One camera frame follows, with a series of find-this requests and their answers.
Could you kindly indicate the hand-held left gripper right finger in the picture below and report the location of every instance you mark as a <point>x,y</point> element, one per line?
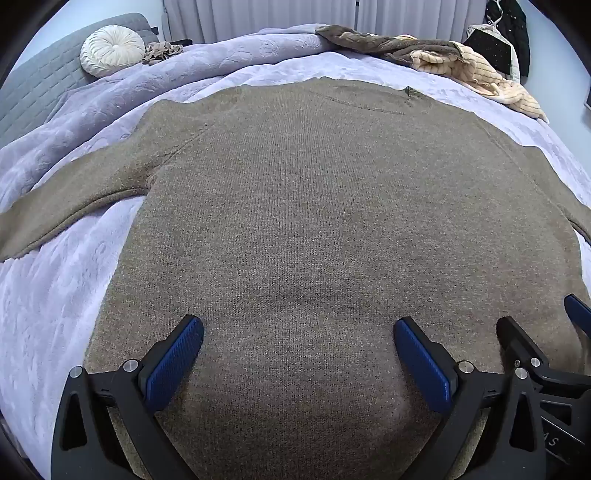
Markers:
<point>422,364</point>

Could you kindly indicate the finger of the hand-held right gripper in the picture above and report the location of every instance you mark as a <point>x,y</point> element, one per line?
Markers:
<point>515,337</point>
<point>579,314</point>

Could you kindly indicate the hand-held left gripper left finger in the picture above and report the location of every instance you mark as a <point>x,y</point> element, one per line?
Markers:
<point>173,364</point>

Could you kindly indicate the olive brown knit sweater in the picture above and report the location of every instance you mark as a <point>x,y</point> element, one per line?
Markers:
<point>295,207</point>

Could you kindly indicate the lavender fleece blanket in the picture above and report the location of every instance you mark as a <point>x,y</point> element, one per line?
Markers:
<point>55,300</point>

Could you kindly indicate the cream striped garment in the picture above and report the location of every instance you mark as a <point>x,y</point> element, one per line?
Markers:
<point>489,78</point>

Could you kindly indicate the black speckled cloth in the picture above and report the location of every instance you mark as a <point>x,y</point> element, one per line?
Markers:
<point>489,46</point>

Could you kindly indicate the black hanging jacket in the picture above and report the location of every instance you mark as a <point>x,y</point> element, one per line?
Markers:
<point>513,23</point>

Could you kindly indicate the grey quilted headboard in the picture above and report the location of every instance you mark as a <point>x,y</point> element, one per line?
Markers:
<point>37,83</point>

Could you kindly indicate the small tan crumpled cloth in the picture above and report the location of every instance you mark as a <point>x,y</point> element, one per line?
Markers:
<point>159,51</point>

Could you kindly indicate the round white pleated pillow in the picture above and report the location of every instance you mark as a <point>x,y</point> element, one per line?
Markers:
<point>113,50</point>

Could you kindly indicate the white pleated curtain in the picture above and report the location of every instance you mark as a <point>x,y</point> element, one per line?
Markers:
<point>415,16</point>
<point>258,18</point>

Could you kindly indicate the white framed wall monitor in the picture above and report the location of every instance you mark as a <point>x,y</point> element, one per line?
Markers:
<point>588,97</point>

